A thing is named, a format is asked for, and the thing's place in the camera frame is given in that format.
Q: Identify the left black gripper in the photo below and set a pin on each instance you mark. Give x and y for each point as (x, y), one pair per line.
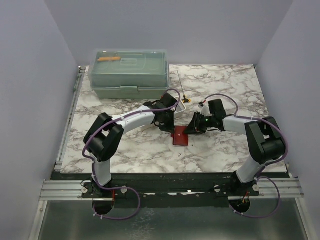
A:
(170, 127)

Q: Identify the green plastic toolbox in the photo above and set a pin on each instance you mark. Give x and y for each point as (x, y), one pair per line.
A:
(140, 74)

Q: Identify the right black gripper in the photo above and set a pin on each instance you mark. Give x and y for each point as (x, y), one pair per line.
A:
(190, 128)

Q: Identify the white rectangular plastic tray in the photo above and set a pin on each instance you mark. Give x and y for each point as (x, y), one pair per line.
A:
(180, 107)

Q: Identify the orange tool inside toolbox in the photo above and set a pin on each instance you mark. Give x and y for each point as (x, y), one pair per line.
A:
(109, 59)

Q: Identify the red leather card holder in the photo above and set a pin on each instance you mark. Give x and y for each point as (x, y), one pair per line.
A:
(179, 138)

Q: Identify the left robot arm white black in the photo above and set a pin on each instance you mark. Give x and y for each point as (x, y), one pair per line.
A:
(103, 138)

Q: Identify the yellow black T-handle hex key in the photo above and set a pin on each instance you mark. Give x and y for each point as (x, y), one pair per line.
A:
(185, 99)

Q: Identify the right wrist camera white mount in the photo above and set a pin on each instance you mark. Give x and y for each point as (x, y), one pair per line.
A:
(204, 109)

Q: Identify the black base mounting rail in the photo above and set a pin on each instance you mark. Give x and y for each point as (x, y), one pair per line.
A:
(156, 190)

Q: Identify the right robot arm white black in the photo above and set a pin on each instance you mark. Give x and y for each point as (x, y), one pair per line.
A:
(266, 143)

